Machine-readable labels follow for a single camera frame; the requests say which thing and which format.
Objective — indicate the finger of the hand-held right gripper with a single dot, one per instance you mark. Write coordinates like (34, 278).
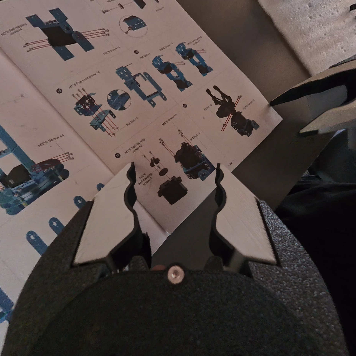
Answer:
(333, 119)
(319, 83)

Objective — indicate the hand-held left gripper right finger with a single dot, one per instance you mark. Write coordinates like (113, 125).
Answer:
(244, 222)

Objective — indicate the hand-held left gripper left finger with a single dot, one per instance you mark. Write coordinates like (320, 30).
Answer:
(108, 222)

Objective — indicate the white instruction booklet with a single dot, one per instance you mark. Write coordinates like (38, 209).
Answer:
(83, 83)

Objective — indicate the white foam sheet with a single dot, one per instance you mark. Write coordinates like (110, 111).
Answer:
(306, 27)

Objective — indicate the person's dark clothing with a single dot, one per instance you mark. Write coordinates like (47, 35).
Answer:
(319, 222)

